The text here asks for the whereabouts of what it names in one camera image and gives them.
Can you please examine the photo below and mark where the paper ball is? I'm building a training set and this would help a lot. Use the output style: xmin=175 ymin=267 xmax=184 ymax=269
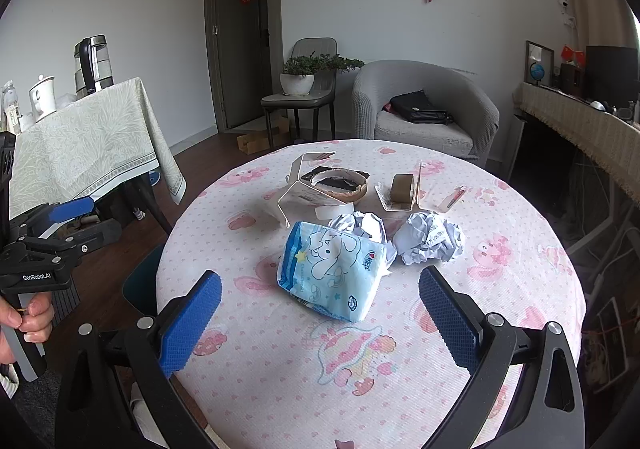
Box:
xmin=329 ymin=211 xmax=387 ymax=243
xmin=393 ymin=212 xmax=464 ymax=265

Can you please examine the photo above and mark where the blue cartoon tissue pack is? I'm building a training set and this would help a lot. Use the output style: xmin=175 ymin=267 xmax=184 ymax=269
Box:
xmin=277 ymin=222 xmax=397 ymax=322

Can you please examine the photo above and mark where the brown packing tape roll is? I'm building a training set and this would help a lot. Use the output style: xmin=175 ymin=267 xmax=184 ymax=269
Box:
xmin=390 ymin=173 xmax=416 ymax=206

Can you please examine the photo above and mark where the white plastic jar lid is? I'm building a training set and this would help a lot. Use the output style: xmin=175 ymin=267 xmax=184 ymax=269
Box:
xmin=314 ymin=204 xmax=354 ymax=221

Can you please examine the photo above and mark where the white cardboard box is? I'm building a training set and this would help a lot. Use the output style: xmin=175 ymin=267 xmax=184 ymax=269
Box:
xmin=266 ymin=151 xmax=370 ymax=228

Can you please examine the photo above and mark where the paper bowl with dark scraps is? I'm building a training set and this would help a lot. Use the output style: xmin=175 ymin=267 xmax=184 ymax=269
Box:
xmin=310 ymin=169 xmax=368 ymax=203

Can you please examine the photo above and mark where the torn white card packaging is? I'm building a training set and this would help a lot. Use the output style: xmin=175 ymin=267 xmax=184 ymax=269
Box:
xmin=375 ymin=161 xmax=469 ymax=214

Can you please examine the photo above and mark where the person's left hand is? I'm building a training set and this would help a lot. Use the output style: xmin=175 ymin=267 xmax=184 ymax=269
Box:
xmin=0 ymin=292 xmax=54 ymax=344

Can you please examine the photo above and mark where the pink cartoon tablecloth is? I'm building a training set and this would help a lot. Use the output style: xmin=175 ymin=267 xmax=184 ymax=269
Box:
xmin=156 ymin=139 xmax=586 ymax=448

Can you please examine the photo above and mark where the white ceramic teapot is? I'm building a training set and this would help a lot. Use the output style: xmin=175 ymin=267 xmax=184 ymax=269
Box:
xmin=29 ymin=74 xmax=56 ymax=121

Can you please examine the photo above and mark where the electric glass kettle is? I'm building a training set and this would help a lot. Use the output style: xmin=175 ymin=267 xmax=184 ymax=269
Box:
xmin=74 ymin=34 xmax=114 ymax=98

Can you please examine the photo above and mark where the cardboard box on floor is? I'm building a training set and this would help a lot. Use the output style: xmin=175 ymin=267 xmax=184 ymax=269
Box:
xmin=236 ymin=117 xmax=292 ymax=154

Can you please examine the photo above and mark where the grey armchair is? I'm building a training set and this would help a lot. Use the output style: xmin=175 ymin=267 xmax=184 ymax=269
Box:
xmin=352 ymin=60 xmax=500 ymax=166

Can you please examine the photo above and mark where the black handbag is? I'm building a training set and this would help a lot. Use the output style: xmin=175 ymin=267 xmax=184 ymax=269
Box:
xmin=390 ymin=91 xmax=454 ymax=124

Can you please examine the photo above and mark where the potted bonsai white pot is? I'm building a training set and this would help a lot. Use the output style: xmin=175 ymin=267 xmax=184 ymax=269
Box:
xmin=280 ymin=53 xmax=364 ymax=96

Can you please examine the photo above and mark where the dark wooden door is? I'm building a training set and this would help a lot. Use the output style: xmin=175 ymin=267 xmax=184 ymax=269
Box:
xmin=216 ymin=0 xmax=272 ymax=128

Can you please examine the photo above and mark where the grey dining chair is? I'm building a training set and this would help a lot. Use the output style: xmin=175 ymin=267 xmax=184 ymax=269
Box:
xmin=260 ymin=38 xmax=338 ymax=150

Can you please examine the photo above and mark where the framed picture with globe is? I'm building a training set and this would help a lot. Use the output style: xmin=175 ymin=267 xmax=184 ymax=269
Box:
xmin=524 ymin=41 xmax=554 ymax=86

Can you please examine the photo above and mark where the black monitor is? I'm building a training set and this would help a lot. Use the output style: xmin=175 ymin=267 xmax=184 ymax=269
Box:
xmin=582 ymin=45 xmax=639 ymax=108

